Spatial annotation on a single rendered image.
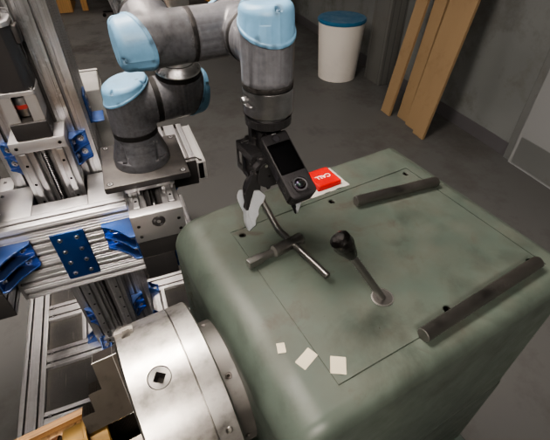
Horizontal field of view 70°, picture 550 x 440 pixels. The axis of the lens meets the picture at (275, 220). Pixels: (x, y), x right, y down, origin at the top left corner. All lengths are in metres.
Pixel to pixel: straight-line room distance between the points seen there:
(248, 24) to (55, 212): 0.85
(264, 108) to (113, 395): 0.50
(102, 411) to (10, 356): 1.70
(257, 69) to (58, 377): 1.64
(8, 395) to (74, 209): 1.25
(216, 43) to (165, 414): 0.52
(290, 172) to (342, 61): 4.11
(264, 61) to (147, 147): 0.62
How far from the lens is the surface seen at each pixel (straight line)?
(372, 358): 0.61
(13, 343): 2.46
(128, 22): 0.61
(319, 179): 0.88
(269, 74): 0.56
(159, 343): 0.65
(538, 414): 2.24
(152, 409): 0.62
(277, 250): 0.70
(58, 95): 1.26
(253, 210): 0.67
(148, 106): 1.07
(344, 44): 4.61
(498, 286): 0.73
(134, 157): 1.12
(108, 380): 0.72
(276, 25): 0.55
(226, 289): 0.68
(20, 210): 1.30
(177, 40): 0.61
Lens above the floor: 1.77
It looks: 41 degrees down
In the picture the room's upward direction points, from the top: straight up
